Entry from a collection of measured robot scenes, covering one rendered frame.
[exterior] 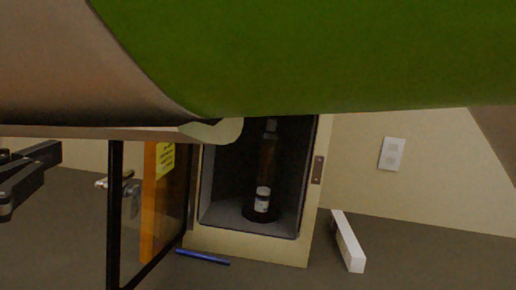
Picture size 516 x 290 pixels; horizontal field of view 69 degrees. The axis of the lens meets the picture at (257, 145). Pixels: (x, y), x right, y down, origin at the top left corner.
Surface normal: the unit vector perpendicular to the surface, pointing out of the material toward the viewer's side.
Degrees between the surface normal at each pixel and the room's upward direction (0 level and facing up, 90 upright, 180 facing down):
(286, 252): 90
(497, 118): 131
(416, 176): 90
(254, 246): 90
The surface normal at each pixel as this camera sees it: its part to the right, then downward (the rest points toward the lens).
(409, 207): -0.11, 0.25
